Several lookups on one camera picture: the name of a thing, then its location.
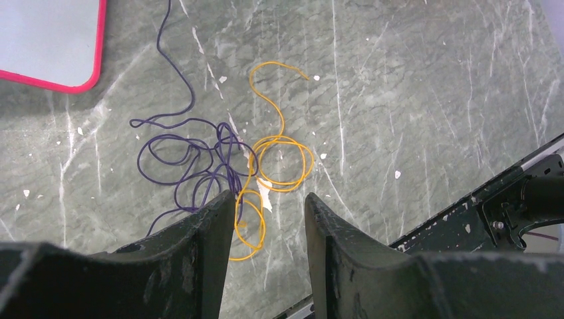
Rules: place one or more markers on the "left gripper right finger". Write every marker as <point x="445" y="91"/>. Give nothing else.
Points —
<point x="354" y="276"/>

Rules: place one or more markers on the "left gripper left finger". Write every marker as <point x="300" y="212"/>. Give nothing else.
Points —
<point x="178" y="272"/>

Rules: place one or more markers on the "pink framed whiteboard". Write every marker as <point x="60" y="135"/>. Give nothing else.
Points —
<point x="55" y="45"/>

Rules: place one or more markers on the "black aluminium base frame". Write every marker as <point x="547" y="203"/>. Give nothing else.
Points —
<point x="493" y="218"/>

